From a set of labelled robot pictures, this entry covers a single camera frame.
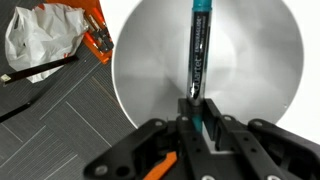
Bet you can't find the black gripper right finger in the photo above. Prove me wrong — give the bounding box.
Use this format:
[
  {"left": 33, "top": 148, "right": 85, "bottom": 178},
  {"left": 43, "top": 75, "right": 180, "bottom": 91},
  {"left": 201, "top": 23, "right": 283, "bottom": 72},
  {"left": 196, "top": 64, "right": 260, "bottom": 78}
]
[{"left": 203, "top": 98, "right": 320, "bottom": 180}]

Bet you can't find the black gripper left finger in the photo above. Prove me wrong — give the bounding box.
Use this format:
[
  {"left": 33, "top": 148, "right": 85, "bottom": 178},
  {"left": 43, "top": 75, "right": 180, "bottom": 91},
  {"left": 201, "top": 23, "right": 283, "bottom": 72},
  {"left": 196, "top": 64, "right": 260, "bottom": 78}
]
[{"left": 83, "top": 97, "right": 214, "bottom": 180}]

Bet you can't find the teal dry-erase marker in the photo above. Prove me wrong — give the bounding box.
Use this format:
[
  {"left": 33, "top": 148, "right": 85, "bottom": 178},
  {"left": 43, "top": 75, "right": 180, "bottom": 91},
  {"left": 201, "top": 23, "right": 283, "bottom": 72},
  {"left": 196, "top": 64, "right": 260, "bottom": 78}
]
[{"left": 185, "top": 0, "right": 216, "bottom": 134}]

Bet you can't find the grey metal bowl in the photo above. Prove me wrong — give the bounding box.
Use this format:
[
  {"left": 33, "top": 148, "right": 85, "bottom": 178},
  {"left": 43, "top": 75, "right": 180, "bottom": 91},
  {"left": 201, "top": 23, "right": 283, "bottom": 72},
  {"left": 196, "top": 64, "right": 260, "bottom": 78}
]
[{"left": 110, "top": 0, "right": 305, "bottom": 130}]

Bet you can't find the orange bar clamp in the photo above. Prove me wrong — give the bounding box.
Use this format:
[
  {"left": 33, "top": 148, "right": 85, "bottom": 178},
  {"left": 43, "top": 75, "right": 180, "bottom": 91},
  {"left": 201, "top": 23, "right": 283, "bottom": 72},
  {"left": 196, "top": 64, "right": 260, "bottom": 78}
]
[
  {"left": 87, "top": 6, "right": 115, "bottom": 54},
  {"left": 81, "top": 30, "right": 112, "bottom": 65}
]

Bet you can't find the thin black bar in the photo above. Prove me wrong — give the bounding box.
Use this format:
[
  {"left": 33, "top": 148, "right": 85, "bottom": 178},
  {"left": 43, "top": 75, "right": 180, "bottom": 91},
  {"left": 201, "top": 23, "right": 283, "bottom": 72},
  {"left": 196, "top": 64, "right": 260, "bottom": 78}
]
[{"left": 0, "top": 99, "right": 35, "bottom": 124}]

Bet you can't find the white crumpled plastic bag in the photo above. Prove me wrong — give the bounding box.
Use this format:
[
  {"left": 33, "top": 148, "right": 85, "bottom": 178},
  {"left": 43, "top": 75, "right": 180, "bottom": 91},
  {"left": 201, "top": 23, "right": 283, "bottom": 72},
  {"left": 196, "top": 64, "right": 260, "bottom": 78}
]
[{"left": 4, "top": 3, "right": 88, "bottom": 84}]

